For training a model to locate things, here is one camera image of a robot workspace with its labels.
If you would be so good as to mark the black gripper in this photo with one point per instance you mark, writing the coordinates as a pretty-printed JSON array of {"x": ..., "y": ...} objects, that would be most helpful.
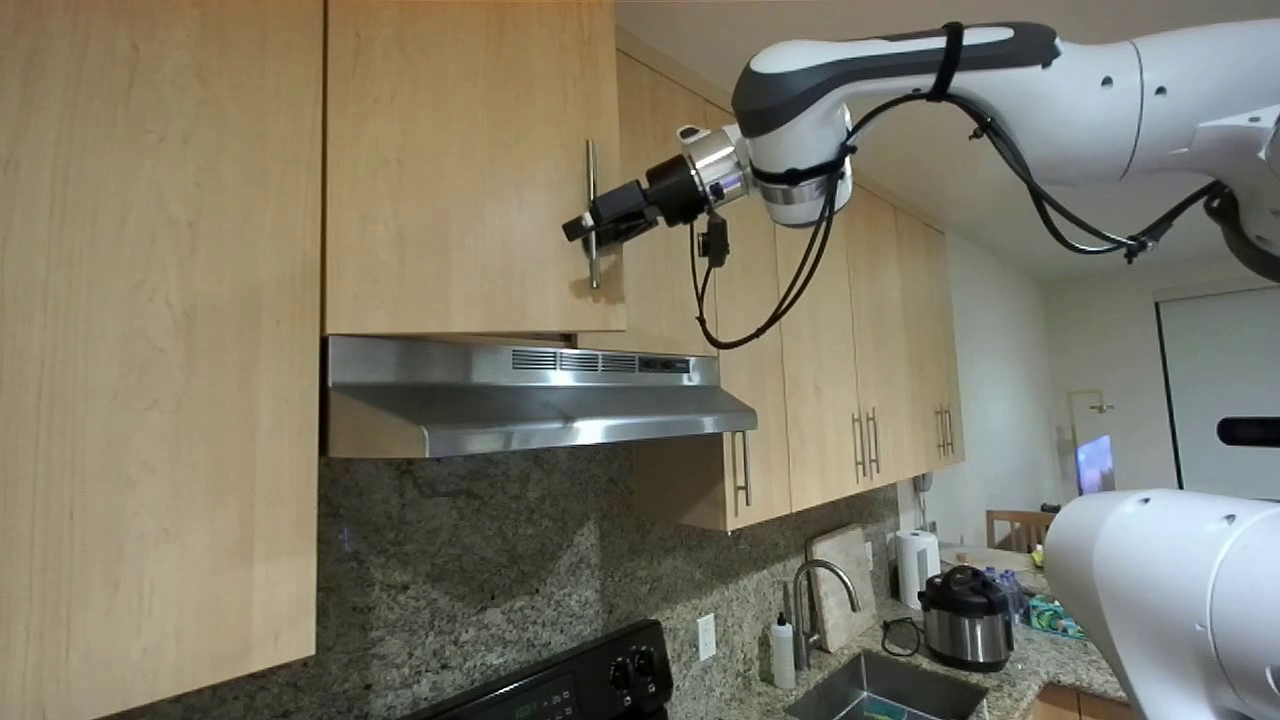
[{"x": 624, "y": 214}]

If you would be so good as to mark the short light wood cabinet door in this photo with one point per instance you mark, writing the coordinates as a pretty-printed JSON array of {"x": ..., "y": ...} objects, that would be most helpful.
[
  {"x": 645, "y": 292},
  {"x": 454, "y": 162}
]

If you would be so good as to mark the wood base cabinet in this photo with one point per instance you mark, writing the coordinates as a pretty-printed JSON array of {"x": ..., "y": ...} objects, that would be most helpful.
[{"x": 1072, "y": 704}]

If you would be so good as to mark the stainless steel range hood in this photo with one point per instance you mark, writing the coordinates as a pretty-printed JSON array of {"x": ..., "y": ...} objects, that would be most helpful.
[{"x": 534, "y": 403}]

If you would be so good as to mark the steel kitchen faucet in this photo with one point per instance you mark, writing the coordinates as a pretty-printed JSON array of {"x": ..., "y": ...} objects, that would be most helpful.
[{"x": 800, "y": 612}]

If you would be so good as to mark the light cutting board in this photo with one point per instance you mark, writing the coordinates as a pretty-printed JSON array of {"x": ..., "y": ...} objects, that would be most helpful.
[{"x": 844, "y": 585}]

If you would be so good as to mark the black stove control panel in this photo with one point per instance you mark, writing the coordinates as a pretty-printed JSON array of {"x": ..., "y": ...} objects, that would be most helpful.
[{"x": 587, "y": 683}]

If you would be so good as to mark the white soap bottle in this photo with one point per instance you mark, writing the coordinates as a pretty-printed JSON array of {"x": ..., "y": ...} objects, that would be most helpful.
[{"x": 782, "y": 655}]

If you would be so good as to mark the white paper towel roll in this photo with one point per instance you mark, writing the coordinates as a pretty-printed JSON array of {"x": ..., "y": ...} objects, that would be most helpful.
[{"x": 917, "y": 566}]

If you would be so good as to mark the wooden chair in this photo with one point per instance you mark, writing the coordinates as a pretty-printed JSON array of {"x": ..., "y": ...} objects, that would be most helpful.
[{"x": 1020, "y": 530}]

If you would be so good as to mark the stainless steel sink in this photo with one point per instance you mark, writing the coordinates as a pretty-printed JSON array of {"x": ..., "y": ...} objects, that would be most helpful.
[{"x": 882, "y": 690}]

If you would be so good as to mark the steel and black pressure cooker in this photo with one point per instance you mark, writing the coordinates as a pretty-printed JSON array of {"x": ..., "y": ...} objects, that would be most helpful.
[{"x": 971, "y": 625}]

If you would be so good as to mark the black cylindrical bar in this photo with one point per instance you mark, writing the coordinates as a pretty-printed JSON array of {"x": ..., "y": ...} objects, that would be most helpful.
[{"x": 1253, "y": 428}]

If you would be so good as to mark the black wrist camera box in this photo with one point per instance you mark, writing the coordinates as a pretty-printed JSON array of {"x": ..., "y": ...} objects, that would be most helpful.
[{"x": 712, "y": 242}]

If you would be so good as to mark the white wall outlet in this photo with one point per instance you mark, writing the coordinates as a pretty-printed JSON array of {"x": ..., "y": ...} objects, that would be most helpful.
[{"x": 706, "y": 639}]

